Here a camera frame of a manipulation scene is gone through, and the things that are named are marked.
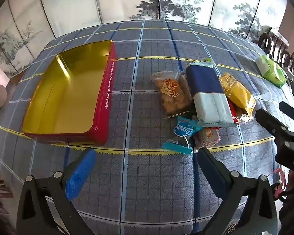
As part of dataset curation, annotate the blue plaid tablecloth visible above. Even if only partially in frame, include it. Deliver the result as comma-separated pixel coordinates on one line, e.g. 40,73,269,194
0,20,294,235

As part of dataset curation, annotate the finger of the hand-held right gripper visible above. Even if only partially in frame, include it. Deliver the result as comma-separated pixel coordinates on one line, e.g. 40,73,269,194
279,101,294,123
255,108,294,156

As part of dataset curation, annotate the red tin box gold inside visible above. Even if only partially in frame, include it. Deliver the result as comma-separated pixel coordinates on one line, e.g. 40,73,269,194
22,40,117,145

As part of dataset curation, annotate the painted folding screen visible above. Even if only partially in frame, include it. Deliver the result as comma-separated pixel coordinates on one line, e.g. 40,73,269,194
0,0,288,76

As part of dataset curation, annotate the yellow snack packet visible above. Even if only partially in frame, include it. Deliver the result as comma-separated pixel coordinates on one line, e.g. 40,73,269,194
219,73,256,118

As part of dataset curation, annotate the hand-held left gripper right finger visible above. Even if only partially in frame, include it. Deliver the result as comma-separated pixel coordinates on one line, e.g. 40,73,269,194
197,147,278,235

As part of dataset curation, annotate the red foil snack packet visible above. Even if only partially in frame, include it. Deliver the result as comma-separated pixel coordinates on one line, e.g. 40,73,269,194
227,100,240,125

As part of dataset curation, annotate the green and white snack bag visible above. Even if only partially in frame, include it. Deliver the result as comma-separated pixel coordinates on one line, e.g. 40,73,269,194
255,54,287,89

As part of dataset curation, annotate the teal candy packet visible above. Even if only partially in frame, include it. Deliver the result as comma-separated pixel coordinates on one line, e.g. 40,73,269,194
161,116,203,155

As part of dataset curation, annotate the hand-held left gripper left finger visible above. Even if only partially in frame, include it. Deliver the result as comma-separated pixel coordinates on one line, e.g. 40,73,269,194
17,148,97,235

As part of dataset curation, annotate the blue and white snack packet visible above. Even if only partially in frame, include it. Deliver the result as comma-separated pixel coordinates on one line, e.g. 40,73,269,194
185,62,238,128

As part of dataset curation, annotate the pink snack packet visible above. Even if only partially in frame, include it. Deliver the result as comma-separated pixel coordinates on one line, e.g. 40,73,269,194
193,127,221,149

